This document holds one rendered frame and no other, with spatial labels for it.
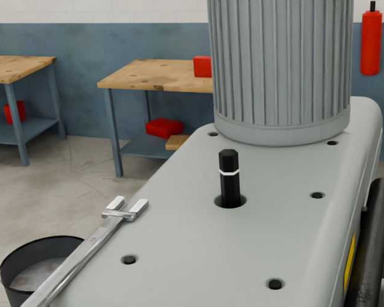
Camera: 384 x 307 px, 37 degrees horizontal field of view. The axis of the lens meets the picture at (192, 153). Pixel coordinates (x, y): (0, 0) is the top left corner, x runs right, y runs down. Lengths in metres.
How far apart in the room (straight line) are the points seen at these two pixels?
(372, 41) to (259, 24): 4.02
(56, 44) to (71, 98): 0.57
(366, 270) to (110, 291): 0.30
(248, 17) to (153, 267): 0.34
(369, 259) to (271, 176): 0.15
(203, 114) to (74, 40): 1.48
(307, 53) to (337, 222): 0.23
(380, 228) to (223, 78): 0.28
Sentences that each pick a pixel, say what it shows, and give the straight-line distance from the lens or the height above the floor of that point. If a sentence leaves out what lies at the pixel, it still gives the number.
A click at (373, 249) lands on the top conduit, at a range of 0.73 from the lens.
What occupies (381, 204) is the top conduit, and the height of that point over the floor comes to 1.81.
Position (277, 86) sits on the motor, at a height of 1.97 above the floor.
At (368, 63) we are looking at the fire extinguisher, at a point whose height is 0.91.
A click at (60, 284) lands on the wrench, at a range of 0.54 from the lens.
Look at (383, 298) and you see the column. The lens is 1.15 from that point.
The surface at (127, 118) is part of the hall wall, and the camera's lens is 5.79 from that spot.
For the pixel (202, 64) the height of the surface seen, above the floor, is 0.99.
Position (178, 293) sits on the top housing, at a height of 1.89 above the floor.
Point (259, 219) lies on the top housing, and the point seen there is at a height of 1.89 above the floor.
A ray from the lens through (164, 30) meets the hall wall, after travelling 5.33.
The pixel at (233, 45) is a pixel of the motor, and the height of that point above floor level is 2.03.
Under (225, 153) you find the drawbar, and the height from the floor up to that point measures 1.95.
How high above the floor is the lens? 2.21
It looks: 24 degrees down
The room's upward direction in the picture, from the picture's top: 5 degrees counter-clockwise
